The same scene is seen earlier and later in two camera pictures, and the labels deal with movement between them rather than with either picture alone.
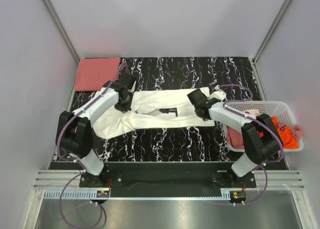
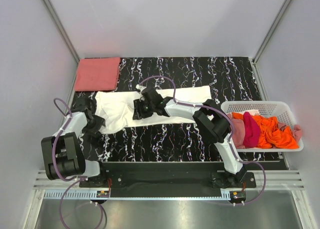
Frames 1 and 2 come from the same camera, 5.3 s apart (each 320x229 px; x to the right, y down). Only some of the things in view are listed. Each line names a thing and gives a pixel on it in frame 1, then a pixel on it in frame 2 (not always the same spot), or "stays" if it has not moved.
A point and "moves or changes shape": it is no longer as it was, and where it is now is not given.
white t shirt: (152, 109) moves or changes shape
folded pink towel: (92, 73) stays
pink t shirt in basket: (235, 138) stays
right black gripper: (205, 119) -> (138, 113)
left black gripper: (125, 108) -> (93, 131)
